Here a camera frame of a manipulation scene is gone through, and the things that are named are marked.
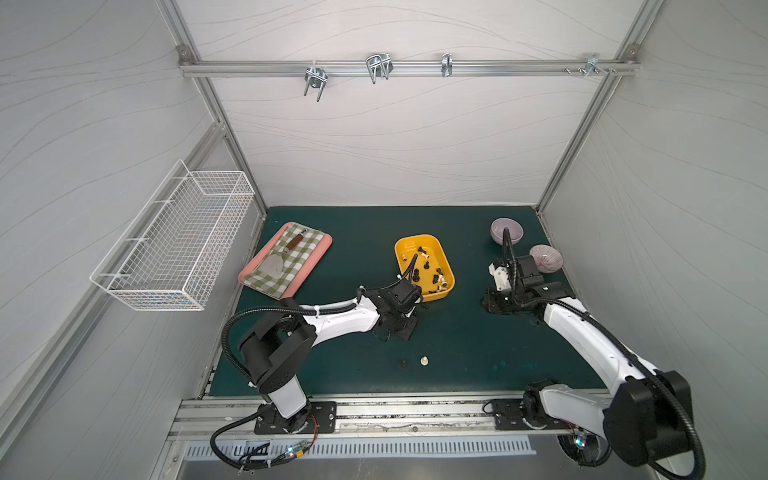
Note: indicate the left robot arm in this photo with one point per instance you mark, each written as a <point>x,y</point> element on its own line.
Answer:
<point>275,348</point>

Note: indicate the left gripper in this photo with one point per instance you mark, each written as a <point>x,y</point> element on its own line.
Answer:
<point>402,324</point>

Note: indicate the white wire basket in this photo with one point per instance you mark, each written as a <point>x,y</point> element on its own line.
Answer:
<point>170,255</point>

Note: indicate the metal hook clamp left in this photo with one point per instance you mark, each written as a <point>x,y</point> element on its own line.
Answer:
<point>316,78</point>

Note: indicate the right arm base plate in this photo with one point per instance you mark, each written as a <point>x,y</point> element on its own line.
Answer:
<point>521,414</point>

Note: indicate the purple ribbed bowl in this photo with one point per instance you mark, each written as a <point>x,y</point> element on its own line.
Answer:
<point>546,258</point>

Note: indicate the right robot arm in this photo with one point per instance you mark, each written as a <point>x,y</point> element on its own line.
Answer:
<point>647,415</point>

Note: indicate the metal spatula wooden handle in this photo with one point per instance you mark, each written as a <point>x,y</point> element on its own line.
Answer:
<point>273,265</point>

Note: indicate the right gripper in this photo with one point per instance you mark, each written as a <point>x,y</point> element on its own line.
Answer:
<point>504,301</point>

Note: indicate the metal hook clamp middle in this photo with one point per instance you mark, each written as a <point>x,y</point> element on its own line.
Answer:
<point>379,66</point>

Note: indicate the metal ring clamp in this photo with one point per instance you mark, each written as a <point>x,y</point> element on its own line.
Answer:
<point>446,65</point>

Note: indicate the yellow plastic storage box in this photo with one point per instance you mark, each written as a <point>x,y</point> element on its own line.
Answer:
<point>437,258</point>

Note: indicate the metal bracket right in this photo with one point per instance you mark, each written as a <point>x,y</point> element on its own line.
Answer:
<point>592,67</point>

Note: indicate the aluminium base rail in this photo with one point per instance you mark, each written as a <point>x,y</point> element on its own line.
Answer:
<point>431,414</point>

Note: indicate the pink tray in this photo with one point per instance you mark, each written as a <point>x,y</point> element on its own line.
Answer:
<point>285,261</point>

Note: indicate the green checkered cloth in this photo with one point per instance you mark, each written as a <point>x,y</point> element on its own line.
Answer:
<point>288,261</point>

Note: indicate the metal hook clamp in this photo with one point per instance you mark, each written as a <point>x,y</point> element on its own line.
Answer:
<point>316,78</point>
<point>379,66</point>

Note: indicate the white vent strip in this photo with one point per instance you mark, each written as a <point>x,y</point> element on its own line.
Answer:
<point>381,447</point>

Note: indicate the aluminium crossbar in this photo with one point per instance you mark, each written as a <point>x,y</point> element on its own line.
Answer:
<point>401,68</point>

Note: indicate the purple bowl upright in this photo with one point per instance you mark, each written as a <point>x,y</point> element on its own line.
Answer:
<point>502,227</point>

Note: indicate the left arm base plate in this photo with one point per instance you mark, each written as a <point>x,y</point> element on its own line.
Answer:
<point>315,416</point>

